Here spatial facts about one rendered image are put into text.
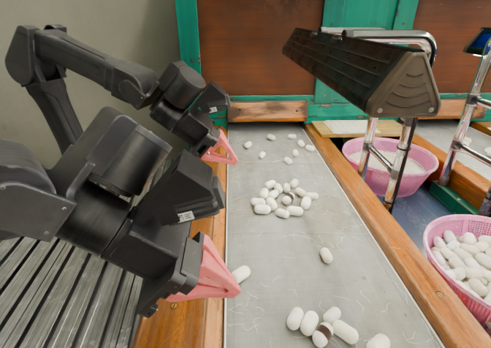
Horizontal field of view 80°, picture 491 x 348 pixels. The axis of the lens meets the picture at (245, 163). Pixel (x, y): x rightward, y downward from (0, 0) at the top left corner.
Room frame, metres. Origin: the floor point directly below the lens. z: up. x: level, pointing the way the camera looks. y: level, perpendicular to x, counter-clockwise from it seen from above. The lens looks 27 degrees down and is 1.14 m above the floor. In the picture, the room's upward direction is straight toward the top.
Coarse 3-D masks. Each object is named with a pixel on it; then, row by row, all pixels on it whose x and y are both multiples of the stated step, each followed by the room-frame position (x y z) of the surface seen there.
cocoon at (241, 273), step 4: (240, 268) 0.36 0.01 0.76; (244, 268) 0.36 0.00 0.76; (248, 268) 0.36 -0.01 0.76; (232, 272) 0.35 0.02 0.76; (236, 272) 0.35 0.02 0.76; (240, 272) 0.35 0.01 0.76; (244, 272) 0.35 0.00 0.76; (248, 272) 0.36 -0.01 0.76; (236, 276) 0.34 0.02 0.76; (240, 276) 0.35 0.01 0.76; (244, 276) 0.35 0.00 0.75; (236, 280) 0.34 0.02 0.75; (240, 280) 0.34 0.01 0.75
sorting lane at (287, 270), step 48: (240, 144) 0.94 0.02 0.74; (288, 144) 0.94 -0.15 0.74; (240, 192) 0.63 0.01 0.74; (288, 192) 0.63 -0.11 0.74; (336, 192) 0.63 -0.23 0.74; (240, 240) 0.45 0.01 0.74; (288, 240) 0.45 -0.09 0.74; (336, 240) 0.45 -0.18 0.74; (240, 288) 0.34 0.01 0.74; (288, 288) 0.34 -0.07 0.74; (336, 288) 0.34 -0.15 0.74; (384, 288) 0.34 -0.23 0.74; (240, 336) 0.26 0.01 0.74; (288, 336) 0.26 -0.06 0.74; (336, 336) 0.26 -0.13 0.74; (432, 336) 0.26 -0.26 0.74
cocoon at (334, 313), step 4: (332, 308) 0.29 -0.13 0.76; (336, 308) 0.29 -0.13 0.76; (328, 312) 0.28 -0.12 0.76; (332, 312) 0.28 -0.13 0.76; (336, 312) 0.28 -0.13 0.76; (340, 312) 0.28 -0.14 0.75; (324, 316) 0.28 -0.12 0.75; (328, 316) 0.28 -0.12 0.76; (332, 316) 0.28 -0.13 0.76; (336, 316) 0.28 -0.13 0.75; (324, 320) 0.27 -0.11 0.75; (328, 320) 0.27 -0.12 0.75; (332, 320) 0.27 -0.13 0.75
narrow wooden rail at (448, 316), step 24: (336, 168) 0.72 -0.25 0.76; (360, 192) 0.59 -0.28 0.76; (360, 216) 0.53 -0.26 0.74; (384, 216) 0.50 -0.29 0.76; (384, 240) 0.43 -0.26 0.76; (408, 240) 0.43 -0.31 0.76; (408, 264) 0.37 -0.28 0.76; (408, 288) 0.33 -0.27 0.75; (432, 288) 0.32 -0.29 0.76; (432, 312) 0.28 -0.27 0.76; (456, 312) 0.28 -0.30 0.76; (456, 336) 0.24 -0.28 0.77; (480, 336) 0.24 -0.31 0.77
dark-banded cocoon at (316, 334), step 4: (320, 324) 0.26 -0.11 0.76; (324, 324) 0.26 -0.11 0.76; (328, 324) 0.26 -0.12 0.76; (316, 332) 0.25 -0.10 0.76; (320, 332) 0.25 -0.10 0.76; (332, 332) 0.25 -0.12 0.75; (312, 336) 0.25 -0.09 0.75; (316, 336) 0.24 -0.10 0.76; (320, 336) 0.24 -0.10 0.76; (324, 336) 0.24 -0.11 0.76; (316, 340) 0.24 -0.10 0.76; (320, 340) 0.24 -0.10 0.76; (324, 340) 0.24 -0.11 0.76; (316, 344) 0.24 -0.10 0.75; (320, 344) 0.24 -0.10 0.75; (324, 344) 0.24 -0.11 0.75
